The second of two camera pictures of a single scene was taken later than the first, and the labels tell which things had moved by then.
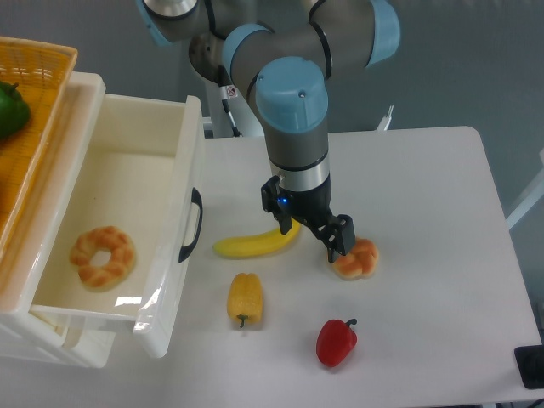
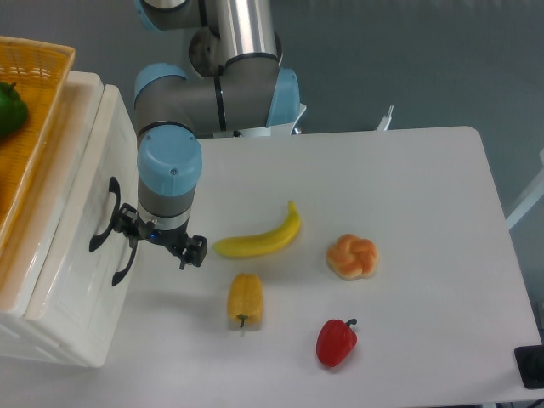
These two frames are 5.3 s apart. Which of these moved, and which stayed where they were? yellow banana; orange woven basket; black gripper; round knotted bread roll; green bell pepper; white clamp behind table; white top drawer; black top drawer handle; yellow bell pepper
Moved: black gripper; white top drawer; black top drawer handle
Stayed: green bell pepper; white clamp behind table; yellow banana; round knotted bread roll; orange woven basket; yellow bell pepper
